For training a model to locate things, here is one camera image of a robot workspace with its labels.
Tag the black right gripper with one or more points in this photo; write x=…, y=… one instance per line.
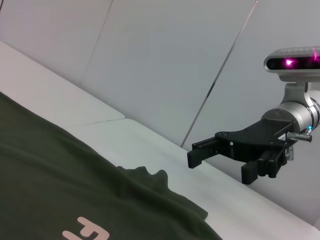
x=265, y=135

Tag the dark green FREE T-shirt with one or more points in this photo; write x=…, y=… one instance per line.
x=75, y=175

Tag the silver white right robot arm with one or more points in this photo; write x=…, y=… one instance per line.
x=300, y=110

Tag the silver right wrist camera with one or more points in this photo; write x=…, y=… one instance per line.
x=287, y=62

